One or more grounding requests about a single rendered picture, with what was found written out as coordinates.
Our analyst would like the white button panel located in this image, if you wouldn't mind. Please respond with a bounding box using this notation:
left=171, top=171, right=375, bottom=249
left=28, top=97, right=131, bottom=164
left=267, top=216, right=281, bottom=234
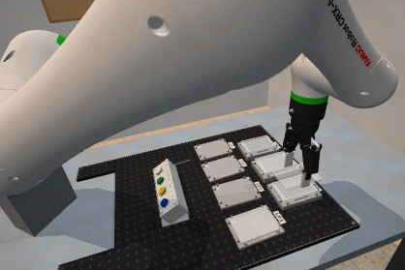
left=153, top=159, right=190, bottom=227

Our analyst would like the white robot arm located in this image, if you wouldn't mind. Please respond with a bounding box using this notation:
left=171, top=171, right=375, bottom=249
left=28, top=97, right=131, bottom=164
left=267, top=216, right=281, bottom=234
left=0, top=0, right=398, bottom=196

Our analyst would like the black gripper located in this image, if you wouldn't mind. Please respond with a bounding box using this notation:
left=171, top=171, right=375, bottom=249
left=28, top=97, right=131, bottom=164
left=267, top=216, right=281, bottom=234
left=283, top=117, right=323, bottom=188

